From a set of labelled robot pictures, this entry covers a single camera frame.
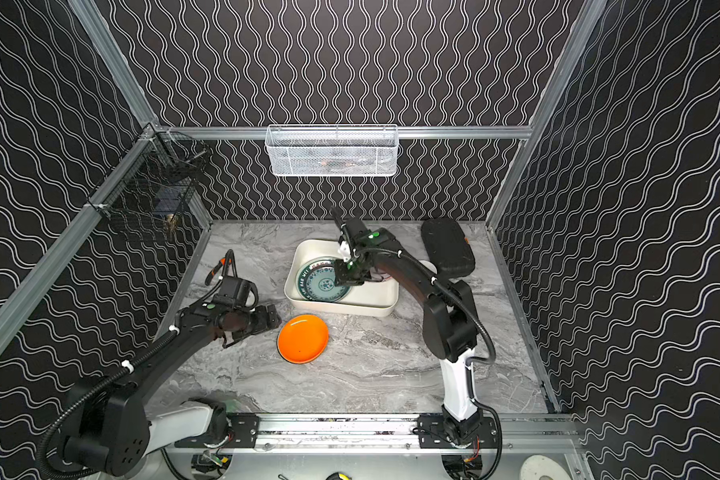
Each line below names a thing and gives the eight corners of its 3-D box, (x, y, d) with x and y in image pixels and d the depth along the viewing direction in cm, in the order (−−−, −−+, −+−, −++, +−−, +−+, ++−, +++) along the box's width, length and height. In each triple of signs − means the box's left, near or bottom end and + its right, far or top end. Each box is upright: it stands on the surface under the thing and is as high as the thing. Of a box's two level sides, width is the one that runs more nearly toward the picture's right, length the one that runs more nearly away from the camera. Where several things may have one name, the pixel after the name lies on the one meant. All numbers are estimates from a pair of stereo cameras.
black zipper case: (429, 278, 106) (433, 265, 100) (421, 232, 121) (423, 218, 115) (471, 278, 106) (477, 264, 100) (458, 232, 121) (462, 218, 115)
